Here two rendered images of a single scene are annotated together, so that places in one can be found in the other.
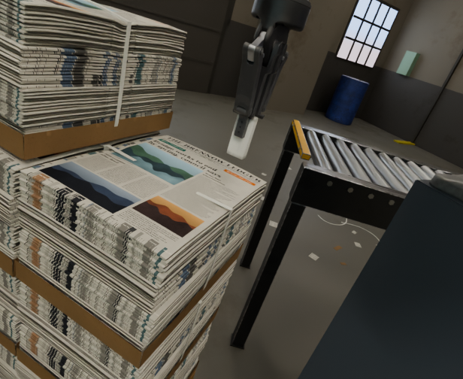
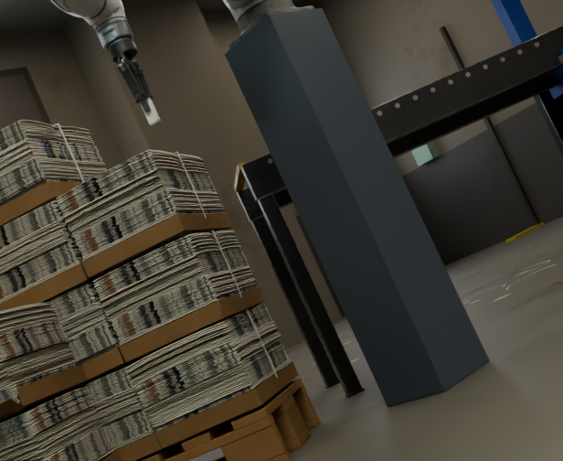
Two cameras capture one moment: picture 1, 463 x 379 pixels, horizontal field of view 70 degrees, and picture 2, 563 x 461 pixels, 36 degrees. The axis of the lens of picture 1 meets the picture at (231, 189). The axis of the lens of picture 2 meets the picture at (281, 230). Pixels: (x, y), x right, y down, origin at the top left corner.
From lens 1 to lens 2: 1.91 m
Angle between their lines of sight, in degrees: 31
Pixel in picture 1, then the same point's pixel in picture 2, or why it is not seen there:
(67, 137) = (65, 187)
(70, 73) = (48, 152)
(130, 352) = (173, 224)
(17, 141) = (46, 189)
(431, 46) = not seen: hidden behind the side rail
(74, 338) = (145, 273)
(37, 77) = (38, 153)
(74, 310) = (132, 244)
